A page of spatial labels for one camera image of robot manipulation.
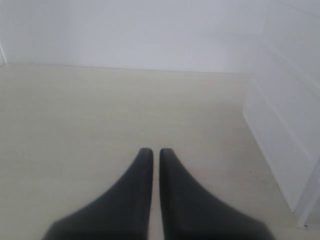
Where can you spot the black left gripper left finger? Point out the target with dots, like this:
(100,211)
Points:
(121,213)

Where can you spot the translucent white drawer cabinet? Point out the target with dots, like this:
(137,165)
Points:
(282,105)

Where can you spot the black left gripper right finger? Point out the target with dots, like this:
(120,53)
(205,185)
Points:
(190,212)

